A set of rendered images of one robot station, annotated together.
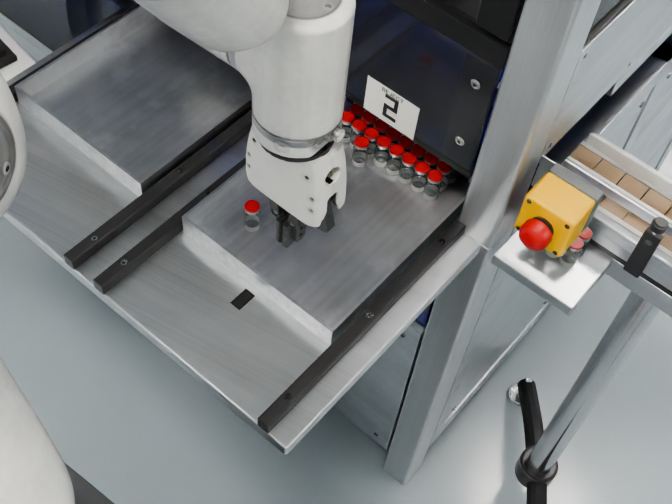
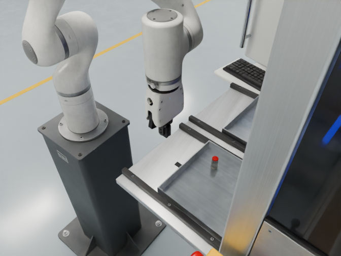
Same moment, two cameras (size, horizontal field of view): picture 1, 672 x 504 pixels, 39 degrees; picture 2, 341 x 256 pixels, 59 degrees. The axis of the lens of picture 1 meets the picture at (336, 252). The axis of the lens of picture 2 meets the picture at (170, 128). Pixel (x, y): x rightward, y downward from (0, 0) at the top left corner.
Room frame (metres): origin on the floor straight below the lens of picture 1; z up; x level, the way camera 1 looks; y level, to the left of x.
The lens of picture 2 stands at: (0.69, -0.52, 1.68)
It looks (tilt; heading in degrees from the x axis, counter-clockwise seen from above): 44 degrees down; 98
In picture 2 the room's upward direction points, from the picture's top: straight up
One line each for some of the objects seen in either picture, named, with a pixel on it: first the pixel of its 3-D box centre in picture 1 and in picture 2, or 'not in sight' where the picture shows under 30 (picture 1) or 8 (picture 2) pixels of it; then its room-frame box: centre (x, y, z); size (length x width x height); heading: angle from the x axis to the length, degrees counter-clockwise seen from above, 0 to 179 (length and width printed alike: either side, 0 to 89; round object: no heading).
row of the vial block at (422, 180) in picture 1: (388, 155); not in sight; (0.89, -0.06, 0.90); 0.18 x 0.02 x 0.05; 56
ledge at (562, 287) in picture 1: (558, 254); not in sight; (0.78, -0.31, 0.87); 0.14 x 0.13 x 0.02; 146
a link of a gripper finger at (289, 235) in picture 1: (303, 227); (160, 128); (0.59, 0.04, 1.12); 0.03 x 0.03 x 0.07; 56
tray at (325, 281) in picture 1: (338, 203); (228, 195); (0.80, 0.00, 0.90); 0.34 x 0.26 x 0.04; 146
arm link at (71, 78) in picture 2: not in sight; (73, 52); (0.26, 0.30, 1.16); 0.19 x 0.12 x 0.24; 58
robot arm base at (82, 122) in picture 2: not in sight; (78, 106); (0.24, 0.28, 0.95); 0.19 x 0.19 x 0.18
